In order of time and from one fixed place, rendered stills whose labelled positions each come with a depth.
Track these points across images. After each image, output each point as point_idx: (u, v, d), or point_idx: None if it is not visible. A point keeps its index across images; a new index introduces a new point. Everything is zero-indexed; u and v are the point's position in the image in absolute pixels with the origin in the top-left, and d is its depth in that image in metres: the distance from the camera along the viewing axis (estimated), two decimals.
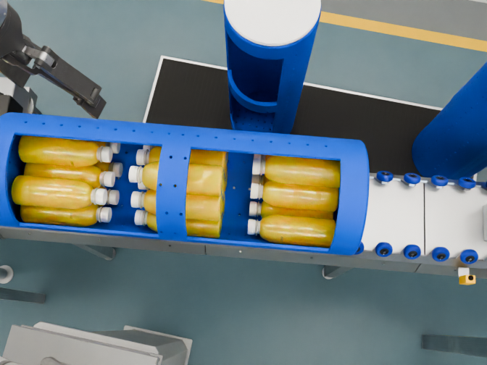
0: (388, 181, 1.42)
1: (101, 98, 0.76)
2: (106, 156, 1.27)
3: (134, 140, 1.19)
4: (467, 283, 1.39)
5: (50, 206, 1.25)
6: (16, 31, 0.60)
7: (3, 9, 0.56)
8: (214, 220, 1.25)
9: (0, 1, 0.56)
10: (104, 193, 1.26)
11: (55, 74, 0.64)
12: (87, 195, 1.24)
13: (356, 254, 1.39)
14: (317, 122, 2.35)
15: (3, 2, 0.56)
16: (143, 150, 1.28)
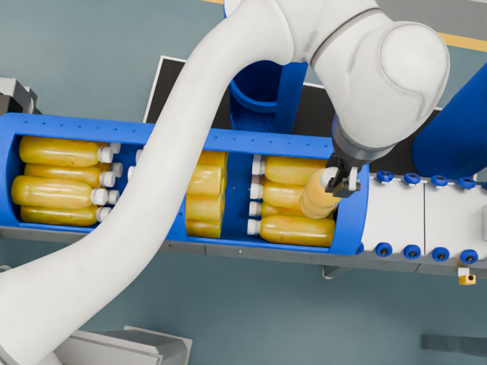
0: (388, 181, 1.42)
1: (327, 161, 0.93)
2: (107, 156, 1.27)
3: (134, 140, 1.19)
4: (467, 283, 1.39)
5: (49, 206, 1.25)
6: None
7: None
8: (214, 220, 1.25)
9: None
10: (104, 193, 1.27)
11: None
12: (87, 195, 1.25)
13: (356, 254, 1.39)
14: (317, 122, 2.35)
15: None
16: (143, 150, 1.28)
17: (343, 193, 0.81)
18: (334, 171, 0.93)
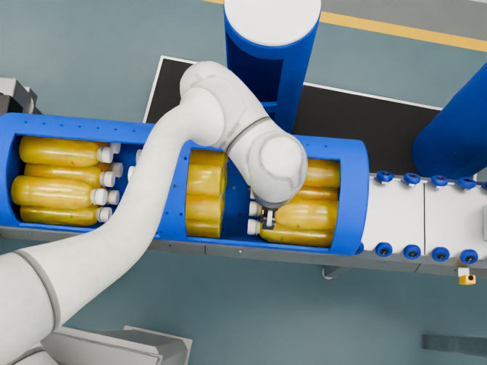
0: (388, 181, 1.42)
1: None
2: (107, 156, 1.27)
3: (134, 140, 1.19)
4: (467, 283, 1.39)
5: (49, 206, 1.25)
6: None
7: None
8: (214, 220, 1.25)
9: None
10: (104, 193, 1.27)
11: None
12: (87, 195, 1.25)
13: (356, 254, 1.39)
14: (317, 122, 2.35)
15: None
16: None
17: (267, 227, 1.13)
18: None
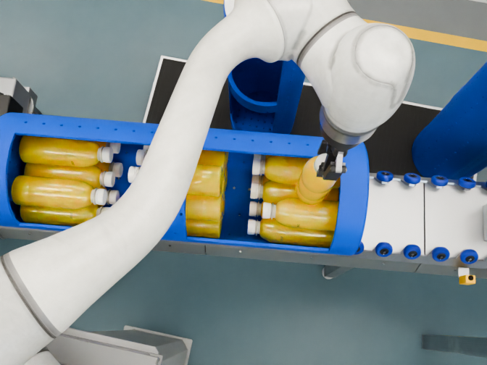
0: (388, 181, 1.42)
1: (319, 148, 1.02)
2: (107, 156, 1.27)
3: (134, 140, 1.19)
4: (467, 283, 1.39)
5: (49, 206, 1.25)
6: None
7: None
8: (214, 220, 1.25)
9: None
10: (104, 193, 1.27)
11: None
12: (87, 195, 1.25)
13: (356, 254, 1.39)
14: (317, 122, 2.35)
15: None
16: (143, 150, 1.28)
17: (331, 175, 0.90)
18: (263, 206, 1.26)
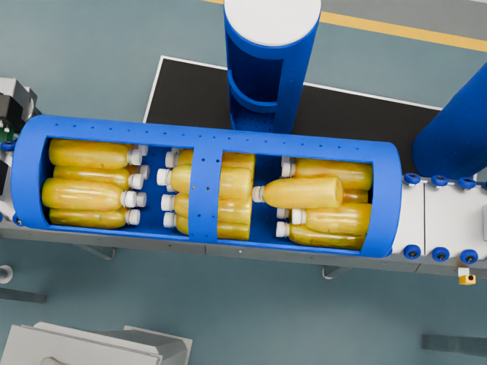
0: None
1: None
2: (137, 158, 1.27)
3: (166, 143, 1.19)
4: (467, 283, 1.39)
5: (79, 208, 1.25)
6: None
7: None
8: (244, 223, 1.25)
9: None
10: (134, 195, 1.27)
11: None
12: (117, 197, 1.25)
13: None
14: (317, 122, 2.35)
15: None
16: (172, 152, 1.28)
17: None
18: (293, 211, 1.26)
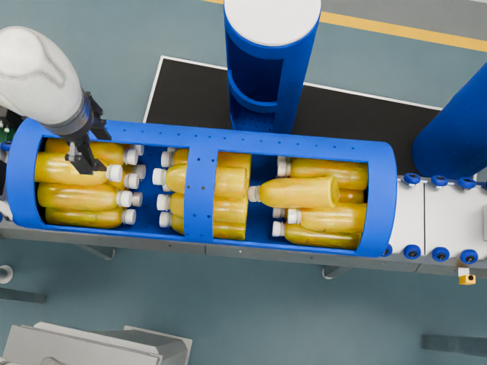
0: None
1: (96, 133, 1.09)
2: (132, 158, 1.27)
3: (161, 143, 1.19)
4: (467, 283, 1.39)
5: (75, 208, 1.25)
6: None
7: None
8: (240, 222, 1.25)
9: None
10: (130, 195, 1.27)
11: (92, 98, 0.98)
12: (113, 197, 1.25)
13: None
14: (317, 122, 2.35)
15: None
16: (168, 152, 1.28)
17: (78, 167, 0.97)
18: (288, 211, 1.26)
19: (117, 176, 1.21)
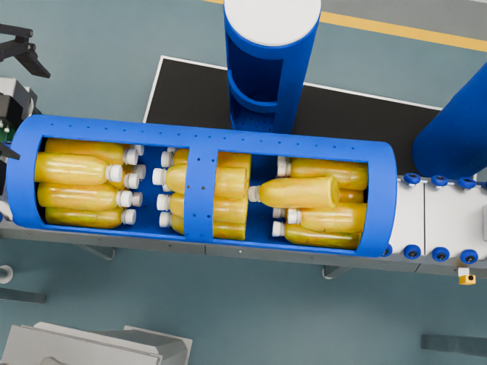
0: None
1: (12, 156, 0.76)
2: (132, 158, 1.27)
3: (161, 143, 1.19)
4: (467, 283, 1.39)
5: (75, 208, 1.25)
6: None
7: None
8: (240, 222, 1.25)
9: None
10: (130, 195, 1.27)
11: None
12: (113, 197, 1.25)
13: None
14: (317, 122, 2.35)
15: None
16: (168, 152, 1.28)
17: (9, 24, 0.70)
18: (288, 211, 1.26)
19: (117, 176, 1.21)
